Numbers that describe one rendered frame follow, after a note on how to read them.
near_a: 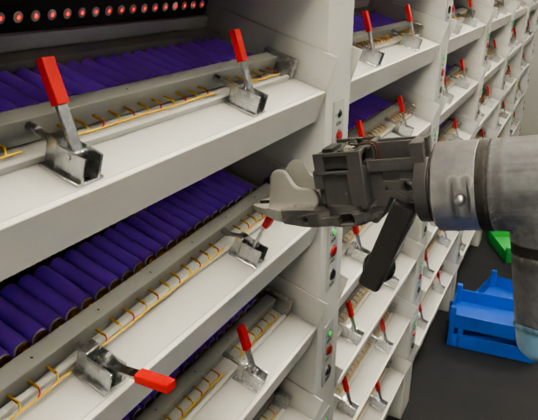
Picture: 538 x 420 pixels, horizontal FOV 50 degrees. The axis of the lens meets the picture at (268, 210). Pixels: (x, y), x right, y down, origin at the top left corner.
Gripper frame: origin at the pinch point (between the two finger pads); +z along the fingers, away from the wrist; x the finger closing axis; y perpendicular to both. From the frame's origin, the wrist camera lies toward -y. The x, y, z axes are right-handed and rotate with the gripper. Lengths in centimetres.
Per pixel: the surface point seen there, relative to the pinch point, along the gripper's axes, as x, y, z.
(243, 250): 1.0, -4.9, 4.0
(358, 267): -40.3, -25.8, 7.0
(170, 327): 17.2, -6.7, 3.7
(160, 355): 20.9, -7.4, 2.3
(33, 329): 28.1, -1.2, 9.2
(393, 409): -88, -96, 23
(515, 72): -298, -23, 7
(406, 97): -88, -1, 8
